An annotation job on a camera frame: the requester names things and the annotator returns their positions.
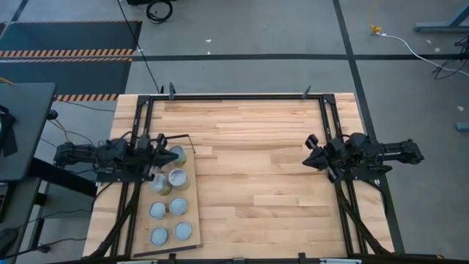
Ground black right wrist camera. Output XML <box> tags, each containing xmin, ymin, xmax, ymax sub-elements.
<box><xmin>305</xmin><ymin>133</ymin><xmax>320</xmax><ymax>150</ymax></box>

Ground green can with peach picture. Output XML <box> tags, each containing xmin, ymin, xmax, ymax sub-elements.
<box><xmin>149</xmin><ymin>173</ymin><xmax>173</xmax><ymax>197</ymax></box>

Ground dark grey desk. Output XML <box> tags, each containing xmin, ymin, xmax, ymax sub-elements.
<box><xmin>0</xmin><ymin>82</ymin><xmax>57</xmax><ymax>183</ymax></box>

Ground green oranges can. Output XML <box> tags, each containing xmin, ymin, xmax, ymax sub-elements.
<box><xmin>168</xmin><ymin>197</ymin><xmax>189</xmax><ymax>216</ymax></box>

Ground coiled black cable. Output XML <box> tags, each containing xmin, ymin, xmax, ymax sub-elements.
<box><xmin>145</xmin><ymin>0</ymin><xmax>174</xmax><ymax>25</ymax></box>

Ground long black floor cable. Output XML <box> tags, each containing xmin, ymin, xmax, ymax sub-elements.
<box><xmin>116</xmin><ymin>0</ymin><xmax>164</xmax><ymax>95</ymax></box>

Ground black aluminium rig frame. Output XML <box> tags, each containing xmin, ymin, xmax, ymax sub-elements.
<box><xmin>86</xmin><ymin>93</ymin><xmax>406</xmax><ymax>264</ymax></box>

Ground yellow green can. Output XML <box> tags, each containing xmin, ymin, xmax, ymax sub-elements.
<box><xmin>173</xmin><ymin>221</ymin><xmax>193</xmax><ymax>241</ymax></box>

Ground tangled black floor cables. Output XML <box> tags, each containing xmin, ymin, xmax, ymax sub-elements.
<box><xmin>431</xmin><ymin>34</ymin><xmax>469</xmax><ymax>81</ymax></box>

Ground red white swirl can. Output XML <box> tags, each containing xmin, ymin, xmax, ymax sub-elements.
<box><xmin>168</xmin><ymin>168</ymin><xmax>191</xmax><ymax>191</ymax></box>

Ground pale green carrots can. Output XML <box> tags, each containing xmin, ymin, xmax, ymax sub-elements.
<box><xmin>169</xmin><ymin>145</ymin><xmax>188</xmax><ymax>167</ymax></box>

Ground grey metal desk leg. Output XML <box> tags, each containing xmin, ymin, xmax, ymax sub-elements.
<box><xmin>415</xmin><ymin>0</ymin><xmax>469</xmax><ymax>34</ymax></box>

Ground black hazard-striped floor mat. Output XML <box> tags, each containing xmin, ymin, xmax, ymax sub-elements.
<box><xmin>0</xmin><ymin>20</ymin><xmax>143</xmax><ymax>59</ymax></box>
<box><xmin>0</xmin><ymin>57</ymin><xmax>133</xmax><ymax>103</ymax></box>

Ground white floor cable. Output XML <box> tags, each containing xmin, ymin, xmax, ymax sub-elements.
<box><xmin>379</xmin><ymin>32</ymin><xmax>469</xmax><ymax>78</ymax></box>

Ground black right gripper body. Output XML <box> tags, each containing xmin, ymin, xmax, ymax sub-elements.
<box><xmin>324</xmin><ymin>137</ymin><xmax>349</xmax><ymax>183</ymax></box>

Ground can with grey lid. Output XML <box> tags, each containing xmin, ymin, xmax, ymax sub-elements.
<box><xmin>147</xmin><ymin>200</ymin><xmax>169</xmax><ymax>221</ymax></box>

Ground wooden shelf with black frame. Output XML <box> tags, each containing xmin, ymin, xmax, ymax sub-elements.
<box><xmin>130</xmin><ymin>133</ymin><xmax>203</xmax><ymax>258</ymax></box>

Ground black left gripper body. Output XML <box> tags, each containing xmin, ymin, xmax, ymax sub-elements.
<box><xmin>131</xmin><ymin>134</ymin><xmax>158</xmax><ymax>172</ymax></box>

